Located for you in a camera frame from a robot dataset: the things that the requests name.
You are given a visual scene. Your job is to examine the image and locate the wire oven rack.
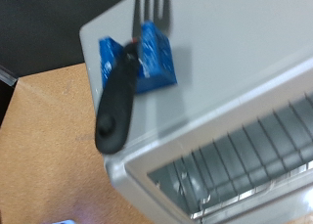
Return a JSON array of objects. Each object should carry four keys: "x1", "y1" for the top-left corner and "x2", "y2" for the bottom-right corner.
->
[{"x1": 148, "y1": 91, "x2": 313, "y2": 220}]

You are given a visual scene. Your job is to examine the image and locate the blue spatula holder block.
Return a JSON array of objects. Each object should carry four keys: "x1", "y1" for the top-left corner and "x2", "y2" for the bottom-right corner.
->
[{"x1": 98, "y1": 20, "x2": 179, "y2": 95}]

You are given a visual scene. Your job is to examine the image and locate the silver toaster oven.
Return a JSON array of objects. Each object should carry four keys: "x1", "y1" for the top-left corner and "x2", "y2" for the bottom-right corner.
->
[{"x1": 78, "y1": 0, "x2": 313, "y2": 224}]

